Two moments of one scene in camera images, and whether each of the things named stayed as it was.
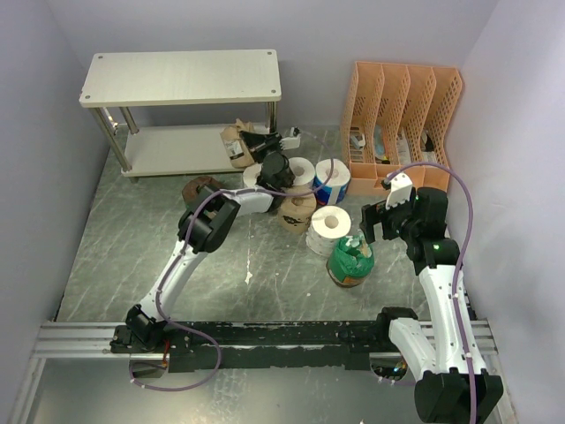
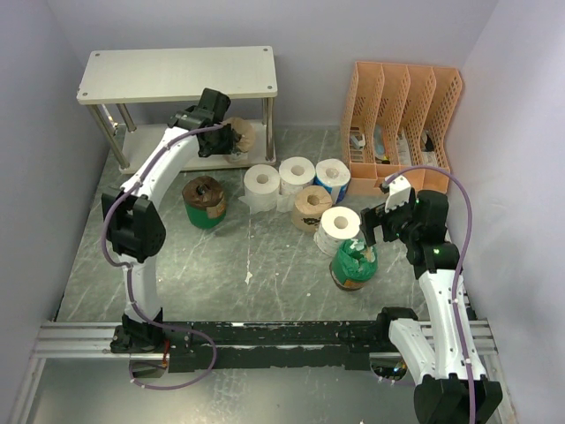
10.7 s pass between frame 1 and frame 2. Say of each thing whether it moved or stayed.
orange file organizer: stayed
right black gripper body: stayed
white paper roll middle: stayed
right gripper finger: stayed
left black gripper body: moved
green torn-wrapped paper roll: stayed
